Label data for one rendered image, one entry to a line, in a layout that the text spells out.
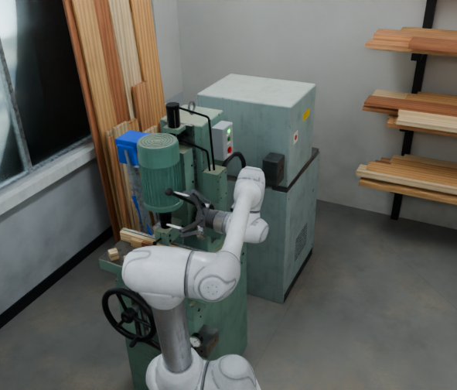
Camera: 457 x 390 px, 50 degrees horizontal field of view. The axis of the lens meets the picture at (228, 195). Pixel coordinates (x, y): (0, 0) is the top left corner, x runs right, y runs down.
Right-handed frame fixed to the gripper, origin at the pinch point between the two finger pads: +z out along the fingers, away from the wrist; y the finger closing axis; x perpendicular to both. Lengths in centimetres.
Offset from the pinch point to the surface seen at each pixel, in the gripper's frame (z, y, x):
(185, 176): 7.3, 14.6, -15.4
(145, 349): 22, -75, -45
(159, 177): 9.7, 11.3, 1.4
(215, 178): -3.5, 17.3, -23.7
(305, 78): 28, 122, -209
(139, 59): 136, 99, -131
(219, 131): -1.2, 38.6, -21.4
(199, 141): 4.3, 31.3, -15.4
